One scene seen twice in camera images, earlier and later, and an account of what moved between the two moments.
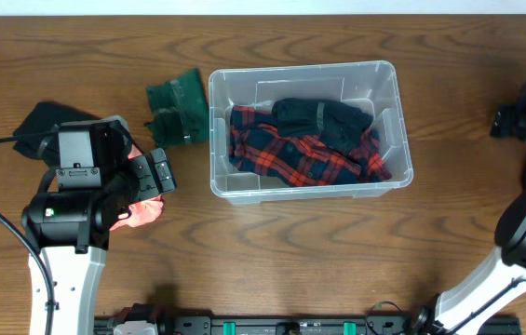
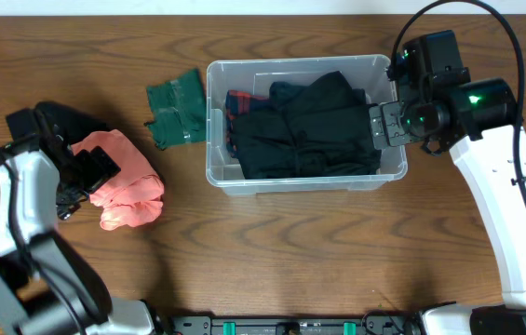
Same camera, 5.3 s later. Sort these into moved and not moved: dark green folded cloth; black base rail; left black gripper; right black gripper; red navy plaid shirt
Moved: right black gripper; left black gripper; red navy plaid shirt
Not moved: black base rail; dark green folded cloth
